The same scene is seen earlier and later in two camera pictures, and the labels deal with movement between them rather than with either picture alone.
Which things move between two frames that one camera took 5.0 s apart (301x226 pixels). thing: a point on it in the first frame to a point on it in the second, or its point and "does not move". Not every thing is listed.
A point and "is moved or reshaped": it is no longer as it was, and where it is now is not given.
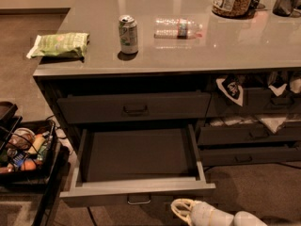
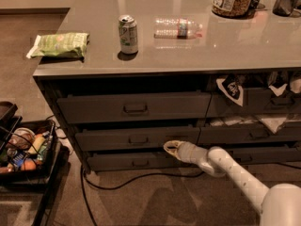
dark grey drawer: [136, 163] is moved or reshaped
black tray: [7, 111] does not move
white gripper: [200, 214] to [189, 151]
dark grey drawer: [134, 107] does not move
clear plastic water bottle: [177, 28] does not move
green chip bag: [59, 44] does not move
